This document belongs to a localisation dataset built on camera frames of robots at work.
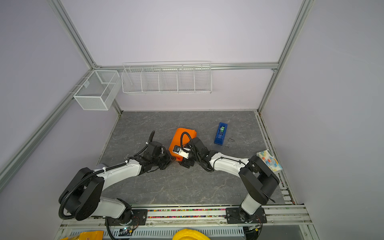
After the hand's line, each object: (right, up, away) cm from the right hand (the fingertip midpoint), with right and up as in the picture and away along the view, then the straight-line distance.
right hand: (182, 153), depth 87 cm
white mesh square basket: (-57, +40, +11) cm, 70 cm away
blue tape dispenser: (+25, +11, +13) cm, 30 cm away
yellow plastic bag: (-40, -33, -20) cm, 56 cm away
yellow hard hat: (+4, -32, -21) cm, 38 cm away
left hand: (-3, -3, 0) cm, 5 cm away
